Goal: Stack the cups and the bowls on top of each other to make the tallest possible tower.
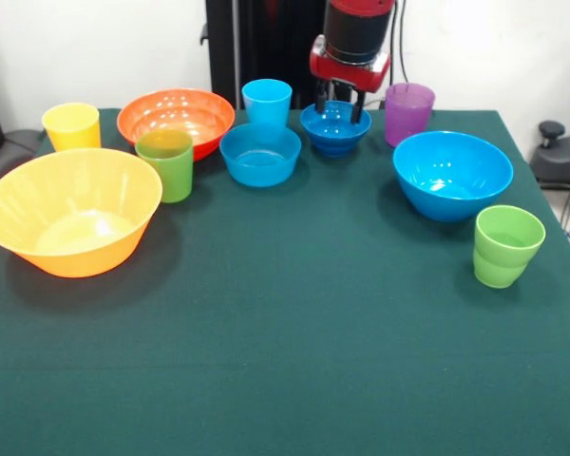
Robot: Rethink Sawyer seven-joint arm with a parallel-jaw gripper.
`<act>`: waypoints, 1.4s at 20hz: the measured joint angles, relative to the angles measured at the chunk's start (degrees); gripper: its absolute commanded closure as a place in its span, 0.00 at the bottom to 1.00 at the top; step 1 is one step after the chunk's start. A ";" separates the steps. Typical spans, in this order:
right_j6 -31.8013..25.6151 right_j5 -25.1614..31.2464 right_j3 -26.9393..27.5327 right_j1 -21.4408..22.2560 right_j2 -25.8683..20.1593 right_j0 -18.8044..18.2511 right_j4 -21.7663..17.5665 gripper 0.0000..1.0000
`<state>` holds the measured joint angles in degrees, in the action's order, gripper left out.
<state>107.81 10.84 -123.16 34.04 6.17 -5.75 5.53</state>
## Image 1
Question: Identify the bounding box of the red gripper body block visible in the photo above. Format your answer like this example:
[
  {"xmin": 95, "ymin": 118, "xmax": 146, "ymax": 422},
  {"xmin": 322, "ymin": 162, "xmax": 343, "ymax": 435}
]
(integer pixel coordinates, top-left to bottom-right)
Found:
[{"xmin": 309, "ymin": 35, "xmax": 391, "ymax": 94}]

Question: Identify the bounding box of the small dark blue bowl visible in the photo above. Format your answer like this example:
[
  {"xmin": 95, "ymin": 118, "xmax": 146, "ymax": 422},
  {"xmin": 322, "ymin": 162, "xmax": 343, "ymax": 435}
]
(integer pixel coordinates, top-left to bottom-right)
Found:
[{"xmin": 299, "ymin": 100, "xmax": 373, "ymax": 158}]

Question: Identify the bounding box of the small light blue bowl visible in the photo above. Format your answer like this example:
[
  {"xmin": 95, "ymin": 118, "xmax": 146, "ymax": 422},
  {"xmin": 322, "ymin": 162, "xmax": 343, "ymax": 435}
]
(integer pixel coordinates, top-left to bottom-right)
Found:
[{"xmin": 218, "ymin": 123, "xmax": 303, "ymax": 188}]

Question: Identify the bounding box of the purple cup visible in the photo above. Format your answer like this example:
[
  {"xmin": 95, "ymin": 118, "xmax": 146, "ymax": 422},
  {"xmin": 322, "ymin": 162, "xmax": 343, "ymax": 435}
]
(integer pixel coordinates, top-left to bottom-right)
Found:
[{"xmin": 384, "ymin": 82, "xmax": 437, "ymax": 149}]

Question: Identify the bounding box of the light blue cup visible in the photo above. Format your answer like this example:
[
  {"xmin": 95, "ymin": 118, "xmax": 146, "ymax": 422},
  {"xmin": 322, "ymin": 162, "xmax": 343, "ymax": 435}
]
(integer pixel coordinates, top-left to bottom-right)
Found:
[{"xmin": 240, "ymin": 78, "xmax": 294, "ymax": 130}]

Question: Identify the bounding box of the large blue bowl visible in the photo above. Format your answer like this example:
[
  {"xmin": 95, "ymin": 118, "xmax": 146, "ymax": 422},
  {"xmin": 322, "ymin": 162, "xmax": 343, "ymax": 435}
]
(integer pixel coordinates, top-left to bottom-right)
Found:
[{"xmin": 391, "ymin": 130, "xmax": 515, "ymax": 223}]

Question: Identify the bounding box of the red-orange bowl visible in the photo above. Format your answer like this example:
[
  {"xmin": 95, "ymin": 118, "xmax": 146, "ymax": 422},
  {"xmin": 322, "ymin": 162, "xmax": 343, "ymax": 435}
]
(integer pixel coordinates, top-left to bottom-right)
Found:
[{"xmin": 116, "ymin": 87, "xmax": 237, "ymax": 162}]

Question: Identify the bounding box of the smooth green cup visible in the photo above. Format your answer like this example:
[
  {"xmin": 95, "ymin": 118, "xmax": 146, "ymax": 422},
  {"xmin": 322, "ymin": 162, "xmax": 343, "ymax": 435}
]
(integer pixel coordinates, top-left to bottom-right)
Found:
[{"xmin": 134, "ymin": 128, "xmax": 195, "ymax": 204}]

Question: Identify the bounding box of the grey black stand base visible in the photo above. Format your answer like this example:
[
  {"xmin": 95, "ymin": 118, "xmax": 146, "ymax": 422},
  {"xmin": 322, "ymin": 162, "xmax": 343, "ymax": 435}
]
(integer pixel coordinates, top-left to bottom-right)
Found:
[
  {"xmin": 0, "ymin": 127, "xmax": 47, "ymax": 191},
  {"xmin": 529, "ymin": 120, "xmax": 570, "ymax": 191}
]

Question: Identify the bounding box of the ridged green cup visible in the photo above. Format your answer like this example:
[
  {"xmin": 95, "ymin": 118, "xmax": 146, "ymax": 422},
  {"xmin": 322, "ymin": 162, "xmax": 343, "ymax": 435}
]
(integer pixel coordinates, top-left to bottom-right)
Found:
[{"xmin": 472, "ymin": 204, "xmax": 547, "ymax": 290}]

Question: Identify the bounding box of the dark green tablecloth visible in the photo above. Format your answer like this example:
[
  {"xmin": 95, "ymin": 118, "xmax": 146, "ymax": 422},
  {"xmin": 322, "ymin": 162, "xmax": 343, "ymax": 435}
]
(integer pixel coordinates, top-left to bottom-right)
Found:
[{"xmin": 0, "ymin": 107, "xmax": 570, "ymax": 456}]

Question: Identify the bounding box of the yellow cup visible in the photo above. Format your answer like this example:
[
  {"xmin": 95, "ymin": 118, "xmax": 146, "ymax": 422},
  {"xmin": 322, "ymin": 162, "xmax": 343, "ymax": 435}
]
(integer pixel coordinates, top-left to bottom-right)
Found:
[{"xmin": 41, "ymin": 102, "xmax": 102, "ymax": 153}]

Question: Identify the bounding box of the large yellow-orange bowl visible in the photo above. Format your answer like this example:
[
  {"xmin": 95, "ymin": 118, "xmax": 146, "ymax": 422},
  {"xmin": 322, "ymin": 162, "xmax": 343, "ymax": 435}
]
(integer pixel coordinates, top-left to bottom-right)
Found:
[{"xmin": 0, "ymin": 147, "xmax": 164, "ymax": 279}]

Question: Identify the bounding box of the black hanging cable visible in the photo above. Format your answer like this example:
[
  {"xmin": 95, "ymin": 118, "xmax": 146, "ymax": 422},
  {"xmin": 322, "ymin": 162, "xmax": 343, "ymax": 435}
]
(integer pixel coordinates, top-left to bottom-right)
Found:
[{"xmin": 389, "ymin": 0, "xmax": 412, "ymax": 85}]

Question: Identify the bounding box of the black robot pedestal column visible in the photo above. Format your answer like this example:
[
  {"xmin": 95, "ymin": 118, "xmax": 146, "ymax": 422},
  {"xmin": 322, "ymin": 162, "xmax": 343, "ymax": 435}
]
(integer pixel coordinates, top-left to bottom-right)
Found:
[{"xmin": 199, "ymin": 0, "xmax": 336, "ymax": 111}]

